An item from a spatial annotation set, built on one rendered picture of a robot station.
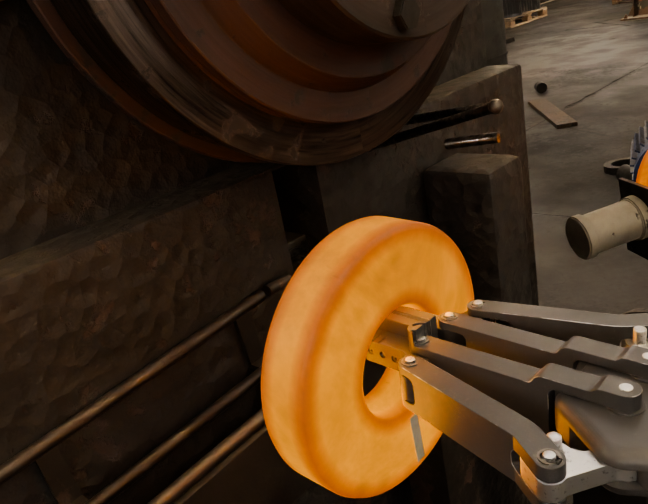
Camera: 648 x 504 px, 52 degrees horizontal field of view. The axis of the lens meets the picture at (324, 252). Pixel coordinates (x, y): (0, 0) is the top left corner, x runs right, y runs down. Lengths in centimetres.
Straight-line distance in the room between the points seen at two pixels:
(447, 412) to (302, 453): 8
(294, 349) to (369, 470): 9
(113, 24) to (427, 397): 30
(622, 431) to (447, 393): 7
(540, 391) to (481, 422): 3
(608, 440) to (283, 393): 15
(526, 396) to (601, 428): 4
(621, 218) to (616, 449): 67
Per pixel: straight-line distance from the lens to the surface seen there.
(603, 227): 92
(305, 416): 33
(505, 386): 32
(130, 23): 47
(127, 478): 60
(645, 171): 95
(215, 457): 56
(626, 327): 35
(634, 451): 28
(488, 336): 34
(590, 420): 29
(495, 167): 80
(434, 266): 38
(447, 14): 57
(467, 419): 30
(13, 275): 54
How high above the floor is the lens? 102
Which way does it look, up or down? 21 degrees down
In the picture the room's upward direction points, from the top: 11 degrees counter-clockwise
